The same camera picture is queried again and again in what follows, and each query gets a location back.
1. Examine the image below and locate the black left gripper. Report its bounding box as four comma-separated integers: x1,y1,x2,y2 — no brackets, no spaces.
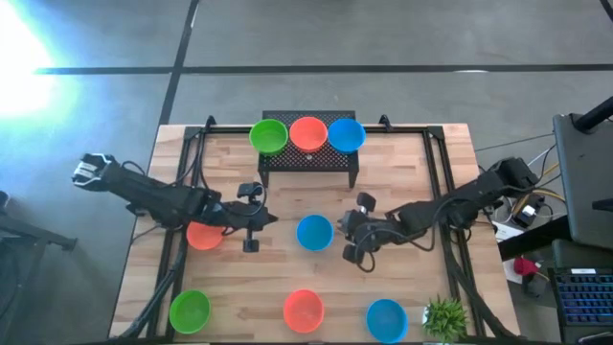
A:
210,181,280,254

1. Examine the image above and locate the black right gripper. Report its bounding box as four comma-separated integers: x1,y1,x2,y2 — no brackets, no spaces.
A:
336,191,402,265

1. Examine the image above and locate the small blue plastic bowl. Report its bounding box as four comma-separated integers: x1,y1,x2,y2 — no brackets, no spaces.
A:
365,298,410,345
295,214,335,252
327,117,368,155

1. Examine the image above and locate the small orange plastic bowl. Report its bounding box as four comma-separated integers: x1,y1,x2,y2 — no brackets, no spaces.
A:
288,116,329,153
282,288,326,334
185,220,226,252

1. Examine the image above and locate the black perforated metal rack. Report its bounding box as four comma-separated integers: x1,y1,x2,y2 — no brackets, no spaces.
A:
257,109,360,190

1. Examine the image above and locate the small green potted plant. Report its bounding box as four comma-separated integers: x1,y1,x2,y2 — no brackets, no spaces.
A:
420,294,469,345

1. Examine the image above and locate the white paper sheet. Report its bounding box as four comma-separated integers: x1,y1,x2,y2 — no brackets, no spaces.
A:
494,222,526,242

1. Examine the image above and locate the small red object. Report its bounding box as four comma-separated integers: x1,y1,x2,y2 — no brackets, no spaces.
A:
512,256,541,278

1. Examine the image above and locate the black desk edge bar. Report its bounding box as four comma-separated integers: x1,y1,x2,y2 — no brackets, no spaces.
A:
497,215,574,261

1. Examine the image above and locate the black metal stand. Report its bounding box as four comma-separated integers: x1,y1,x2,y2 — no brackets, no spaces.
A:
0,190,79,345

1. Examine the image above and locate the dark grey case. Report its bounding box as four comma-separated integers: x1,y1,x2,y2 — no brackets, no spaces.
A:
550,238,613,270

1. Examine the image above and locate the grey laptop lid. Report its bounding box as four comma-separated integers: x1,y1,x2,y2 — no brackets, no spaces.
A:
553,112,613,250

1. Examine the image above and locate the black backlit keyboard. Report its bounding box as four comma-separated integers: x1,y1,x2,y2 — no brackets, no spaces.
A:
549,267,613,328

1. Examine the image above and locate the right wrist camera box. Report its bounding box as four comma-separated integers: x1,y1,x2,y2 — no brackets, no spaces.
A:
359,218,390,246

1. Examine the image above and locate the black aluminium rig frame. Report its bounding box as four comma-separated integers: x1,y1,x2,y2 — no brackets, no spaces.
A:
112,114,521,342

